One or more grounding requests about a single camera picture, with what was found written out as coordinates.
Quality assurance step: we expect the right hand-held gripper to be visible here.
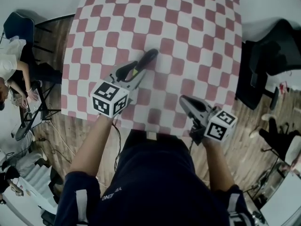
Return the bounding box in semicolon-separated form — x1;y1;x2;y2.
179;95;238;146

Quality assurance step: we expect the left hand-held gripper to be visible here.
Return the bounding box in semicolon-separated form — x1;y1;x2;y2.
91;60;147;119

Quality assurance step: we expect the black oblong object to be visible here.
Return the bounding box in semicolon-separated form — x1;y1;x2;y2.
131;48;159;80

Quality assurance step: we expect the person's right forearm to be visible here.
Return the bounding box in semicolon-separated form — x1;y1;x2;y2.
201;137;237;194

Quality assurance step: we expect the person's left forearm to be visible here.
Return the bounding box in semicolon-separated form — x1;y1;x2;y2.
69;113;116;182

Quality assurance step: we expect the red white checkered table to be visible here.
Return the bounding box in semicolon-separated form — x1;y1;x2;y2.
60;0;243;139

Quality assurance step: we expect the person's navy shirt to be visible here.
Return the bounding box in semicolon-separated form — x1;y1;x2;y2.
54;129;253;226

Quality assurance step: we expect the black office chair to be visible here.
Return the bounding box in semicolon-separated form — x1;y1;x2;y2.
234;18;301;111

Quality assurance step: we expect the black folding stand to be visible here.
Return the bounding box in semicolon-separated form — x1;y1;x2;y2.
15;80;60;141

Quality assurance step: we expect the black metal stand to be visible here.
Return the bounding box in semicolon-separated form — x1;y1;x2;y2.
243;168;286;209

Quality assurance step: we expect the blue chair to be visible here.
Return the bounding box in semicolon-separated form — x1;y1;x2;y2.
3;11;36;45

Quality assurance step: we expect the white side table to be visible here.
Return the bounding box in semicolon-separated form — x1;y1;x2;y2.
0;165;61;226

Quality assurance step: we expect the white cable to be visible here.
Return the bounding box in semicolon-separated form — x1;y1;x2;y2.
48;119;76;163

